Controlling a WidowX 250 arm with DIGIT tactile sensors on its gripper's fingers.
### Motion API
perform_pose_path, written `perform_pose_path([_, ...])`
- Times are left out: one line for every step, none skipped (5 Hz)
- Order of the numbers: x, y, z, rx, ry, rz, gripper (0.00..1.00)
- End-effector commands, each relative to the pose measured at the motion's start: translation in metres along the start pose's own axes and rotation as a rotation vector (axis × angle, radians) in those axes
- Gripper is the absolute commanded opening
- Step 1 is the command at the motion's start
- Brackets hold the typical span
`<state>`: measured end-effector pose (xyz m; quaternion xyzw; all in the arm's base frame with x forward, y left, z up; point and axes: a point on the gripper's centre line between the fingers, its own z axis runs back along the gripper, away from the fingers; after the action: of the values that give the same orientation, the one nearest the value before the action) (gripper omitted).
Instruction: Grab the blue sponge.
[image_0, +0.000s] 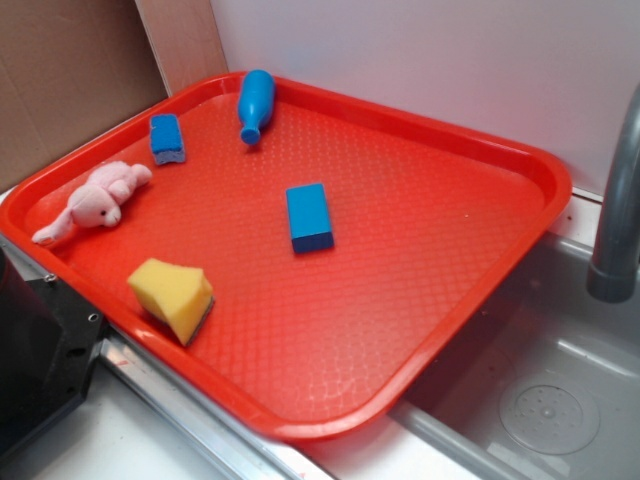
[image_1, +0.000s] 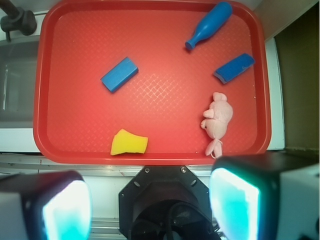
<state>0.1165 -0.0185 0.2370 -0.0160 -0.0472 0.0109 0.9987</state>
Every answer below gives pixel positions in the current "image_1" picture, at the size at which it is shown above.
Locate blue plastic bottle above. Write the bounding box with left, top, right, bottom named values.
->
left=185, top=2, right=233, bottom=50

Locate red plastic tray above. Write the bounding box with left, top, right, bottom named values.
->
left=33, top=0, right=271, bottom=165

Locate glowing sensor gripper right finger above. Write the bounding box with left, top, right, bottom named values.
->
left=209, top=152, right=320, bottom=240

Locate metal sink basin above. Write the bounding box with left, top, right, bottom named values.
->
left=0, top=36, right=40, bottom=129

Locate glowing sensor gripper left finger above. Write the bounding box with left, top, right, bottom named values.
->
left=0, top=170, right=93, bottom=240

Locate black robot mount base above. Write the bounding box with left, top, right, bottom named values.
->
left=118, top=165, right=221, bottom=240

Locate blue sponge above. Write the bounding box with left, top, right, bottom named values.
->
left=213, top=53, right=256, bottom=84

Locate blue rectangular block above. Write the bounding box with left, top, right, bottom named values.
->
left=101, top=57, right=139, bottom=93

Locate yellow sponge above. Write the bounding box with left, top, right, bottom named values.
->
left=110, top=128, right=149, bottom=156

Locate pink plush toy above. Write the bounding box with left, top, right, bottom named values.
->
left=200, top=92, right=233, bottom=159

